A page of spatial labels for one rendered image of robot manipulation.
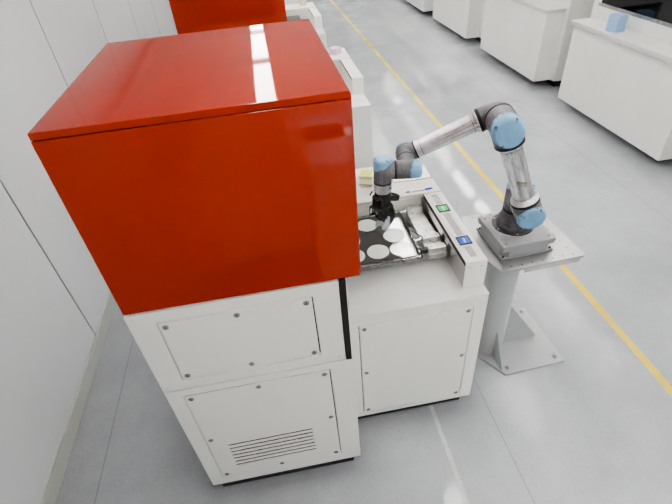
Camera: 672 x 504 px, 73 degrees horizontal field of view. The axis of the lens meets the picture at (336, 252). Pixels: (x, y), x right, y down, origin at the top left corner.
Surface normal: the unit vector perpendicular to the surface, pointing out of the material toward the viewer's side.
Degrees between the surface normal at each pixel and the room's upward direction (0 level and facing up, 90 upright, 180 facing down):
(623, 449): 0
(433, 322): 90
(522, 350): 0
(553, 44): 90
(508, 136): 83
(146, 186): 90
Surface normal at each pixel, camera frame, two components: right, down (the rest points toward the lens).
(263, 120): 0.17, 0.61
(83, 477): -0.07, -0.77
